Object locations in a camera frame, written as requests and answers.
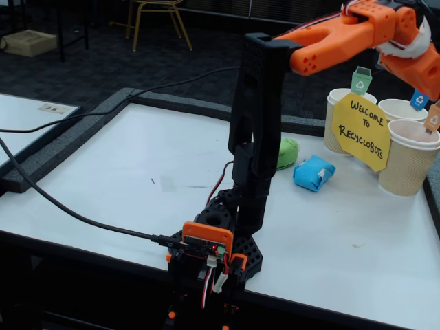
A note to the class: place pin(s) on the black foam border strip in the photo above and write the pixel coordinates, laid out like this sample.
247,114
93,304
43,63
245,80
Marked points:
302,124
51,148
434,206

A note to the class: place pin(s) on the black and orange robot arm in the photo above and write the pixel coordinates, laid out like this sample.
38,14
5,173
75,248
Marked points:
254,120

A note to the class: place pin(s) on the green recycling bin flag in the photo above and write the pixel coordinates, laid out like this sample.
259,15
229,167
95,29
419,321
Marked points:
361,80

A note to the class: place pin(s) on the black orange table clamp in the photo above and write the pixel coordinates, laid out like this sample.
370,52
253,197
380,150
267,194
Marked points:
237,264

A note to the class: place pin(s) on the blue recycling bin flag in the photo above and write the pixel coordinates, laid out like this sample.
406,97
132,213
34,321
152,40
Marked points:
419,101

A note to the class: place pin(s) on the yellow handwritten welcome sign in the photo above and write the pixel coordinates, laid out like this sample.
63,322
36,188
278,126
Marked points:
361,134

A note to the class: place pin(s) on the black metal furniture leg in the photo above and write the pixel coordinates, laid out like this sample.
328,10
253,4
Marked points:
61,34

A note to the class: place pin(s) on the ribbed beige paper cup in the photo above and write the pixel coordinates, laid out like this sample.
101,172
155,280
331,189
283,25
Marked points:
402,172
395,106
330,137

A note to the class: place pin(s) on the small paper label sticker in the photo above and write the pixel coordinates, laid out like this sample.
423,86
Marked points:
53,108

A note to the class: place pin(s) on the orange controller board holder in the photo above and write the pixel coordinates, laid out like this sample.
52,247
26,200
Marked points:
206,233

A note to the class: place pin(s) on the white board with black frame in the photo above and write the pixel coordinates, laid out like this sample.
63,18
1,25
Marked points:
20,123

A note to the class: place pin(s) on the white cloth wrap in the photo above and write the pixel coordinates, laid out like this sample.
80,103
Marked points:
421,41

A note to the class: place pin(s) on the flat cardboard box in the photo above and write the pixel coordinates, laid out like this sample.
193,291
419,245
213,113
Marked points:
29,43

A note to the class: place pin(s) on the blue paper rubbish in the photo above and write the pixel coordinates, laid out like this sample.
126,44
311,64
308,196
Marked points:
309,172

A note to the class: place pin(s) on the orange recycling bin flag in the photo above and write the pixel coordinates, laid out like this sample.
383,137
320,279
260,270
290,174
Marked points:
434,118

